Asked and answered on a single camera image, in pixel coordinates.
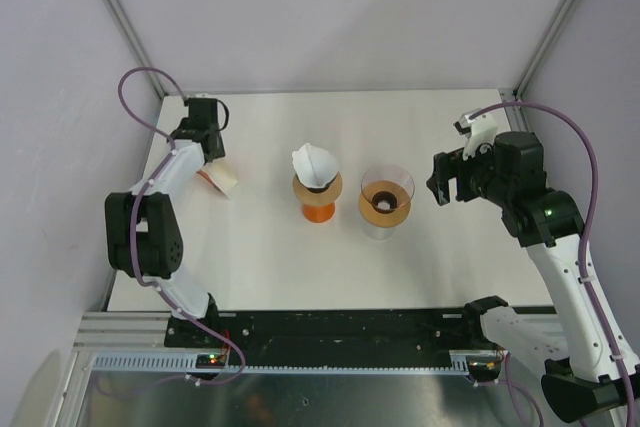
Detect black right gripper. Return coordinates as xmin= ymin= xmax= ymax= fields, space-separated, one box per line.
xmin=426 ymin=135 xmax=513 ymax=207

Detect white paper coffee filter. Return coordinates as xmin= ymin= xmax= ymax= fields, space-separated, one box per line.
xmin=291 ymin=143 xmax=339 ymax=178

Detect pink glass dripper cone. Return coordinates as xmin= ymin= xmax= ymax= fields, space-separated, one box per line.
xmin=361 ymin=164 xmax=415 ymax=214

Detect wooden dripper ring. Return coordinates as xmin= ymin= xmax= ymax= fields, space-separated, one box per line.
xmin=357 ymin=186 xmax=414 ymax=227
xmin=291 ymin=171 xmax=344 ymax=208

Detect orange glass flask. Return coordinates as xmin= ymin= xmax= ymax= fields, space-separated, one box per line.
xmin=301 ymin=202 xmax=336 ymax=224

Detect blue glass dripper cone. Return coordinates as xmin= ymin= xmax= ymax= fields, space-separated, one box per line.
xmin=297 ymin=172 xmax=337 ymax=193

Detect clear glass carafe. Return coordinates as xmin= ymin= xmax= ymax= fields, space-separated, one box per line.
xmin=364 ymin=220 xmax=397 ymax=241

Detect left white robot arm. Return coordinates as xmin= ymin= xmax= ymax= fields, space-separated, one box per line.
xmin=105 ymin=97 xmax=229 ymax=347

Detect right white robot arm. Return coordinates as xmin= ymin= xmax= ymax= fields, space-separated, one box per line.
xmin=426 ymin=132 xmax=639 ymax=423

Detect orange coffee filter box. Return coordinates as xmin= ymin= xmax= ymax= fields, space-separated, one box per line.
xmin=197 ymin=158 xmax=239 ymax=198

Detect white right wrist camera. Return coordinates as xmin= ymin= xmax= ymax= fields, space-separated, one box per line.
xmin=454 ymin=111 xmax=498 ymax=161

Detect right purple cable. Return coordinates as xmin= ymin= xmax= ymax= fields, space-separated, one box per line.
xmin=464 ymin=101 xmax=636 ymax=427

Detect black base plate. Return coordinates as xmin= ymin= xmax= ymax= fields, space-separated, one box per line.
xmin=164 ymin=309 xmax=506 ymax=368

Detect aluminium frame rail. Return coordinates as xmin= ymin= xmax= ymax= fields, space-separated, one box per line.
xmin=73 ymin=312 xmax=170 ymax=351

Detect white slotted cable duct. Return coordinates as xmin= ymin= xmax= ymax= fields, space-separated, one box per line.
xmin=87 ymin=350 xmax=231 ymax=372

